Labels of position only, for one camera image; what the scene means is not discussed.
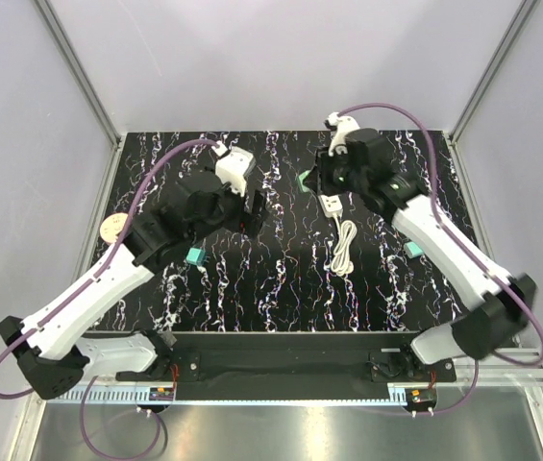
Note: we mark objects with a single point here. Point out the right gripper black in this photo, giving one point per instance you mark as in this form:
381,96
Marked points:
318,181

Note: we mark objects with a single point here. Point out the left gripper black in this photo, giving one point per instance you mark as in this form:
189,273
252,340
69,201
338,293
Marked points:
249,222

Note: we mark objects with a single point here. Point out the green usb charger plug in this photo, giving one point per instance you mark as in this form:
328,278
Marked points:
302,182

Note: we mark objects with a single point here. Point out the light teal charger cube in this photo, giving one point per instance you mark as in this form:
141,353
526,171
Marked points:
412,250

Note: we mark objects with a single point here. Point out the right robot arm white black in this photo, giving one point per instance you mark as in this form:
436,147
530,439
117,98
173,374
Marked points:
498,303

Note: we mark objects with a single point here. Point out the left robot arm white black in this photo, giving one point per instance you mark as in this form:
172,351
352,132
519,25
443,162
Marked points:
51,347

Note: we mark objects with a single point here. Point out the dark teal charger plug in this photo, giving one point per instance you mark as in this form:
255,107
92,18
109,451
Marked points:
196,257

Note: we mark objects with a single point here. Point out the white power strip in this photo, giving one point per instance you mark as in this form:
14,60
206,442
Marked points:
331,205

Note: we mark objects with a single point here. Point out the round pink power socket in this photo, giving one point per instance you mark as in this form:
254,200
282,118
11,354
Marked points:
112,227

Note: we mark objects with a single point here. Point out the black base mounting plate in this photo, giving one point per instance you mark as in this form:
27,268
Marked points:
294,366

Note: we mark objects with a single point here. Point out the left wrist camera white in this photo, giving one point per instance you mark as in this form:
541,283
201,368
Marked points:
233,166

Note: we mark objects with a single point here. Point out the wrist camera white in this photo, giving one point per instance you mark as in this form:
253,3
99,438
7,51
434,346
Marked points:
340,126
233,166

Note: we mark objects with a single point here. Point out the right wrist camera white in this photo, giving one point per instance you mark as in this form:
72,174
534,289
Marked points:
340,126

